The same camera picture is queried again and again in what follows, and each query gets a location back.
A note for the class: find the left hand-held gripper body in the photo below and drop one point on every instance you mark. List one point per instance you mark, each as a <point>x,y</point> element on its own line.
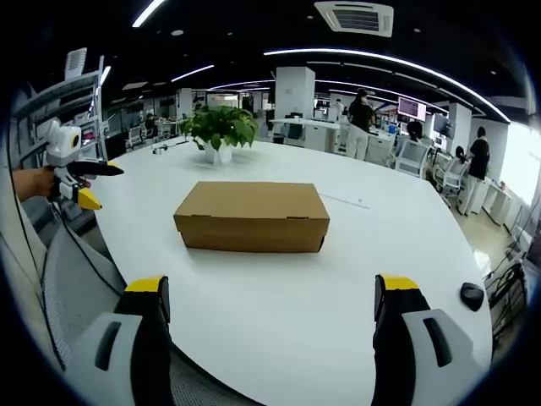
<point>63,146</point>

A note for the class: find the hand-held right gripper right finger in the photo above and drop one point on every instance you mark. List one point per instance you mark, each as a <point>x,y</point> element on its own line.
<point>416,338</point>

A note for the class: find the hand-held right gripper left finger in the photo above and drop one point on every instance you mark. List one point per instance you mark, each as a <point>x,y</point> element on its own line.
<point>127,338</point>

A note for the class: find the brown cardboard shoe box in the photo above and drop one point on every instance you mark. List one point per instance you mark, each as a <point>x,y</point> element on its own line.
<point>252,215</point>

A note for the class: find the person's left hand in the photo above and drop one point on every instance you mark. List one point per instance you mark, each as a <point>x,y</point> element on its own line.
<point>42,182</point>

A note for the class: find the grey metal shelving rack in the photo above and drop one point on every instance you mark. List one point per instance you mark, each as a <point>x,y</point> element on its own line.
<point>63,110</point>

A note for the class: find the grey mesh office chair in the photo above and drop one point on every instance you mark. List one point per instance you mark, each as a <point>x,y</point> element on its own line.
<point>84,287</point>

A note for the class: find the black computer mouse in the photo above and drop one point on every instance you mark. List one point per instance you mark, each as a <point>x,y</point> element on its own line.
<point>472,296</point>

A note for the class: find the green potted plant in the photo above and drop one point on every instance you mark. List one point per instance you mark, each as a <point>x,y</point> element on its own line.
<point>222,131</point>

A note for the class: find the white office chair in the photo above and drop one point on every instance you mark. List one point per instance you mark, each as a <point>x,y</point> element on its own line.
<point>450,175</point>
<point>412,156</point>

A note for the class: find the ceiling air conditioner vent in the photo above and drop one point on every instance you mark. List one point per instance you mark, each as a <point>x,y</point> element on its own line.
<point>355,18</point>

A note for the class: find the wall monitor screen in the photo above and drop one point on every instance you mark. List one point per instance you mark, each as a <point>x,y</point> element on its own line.
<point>412,108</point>

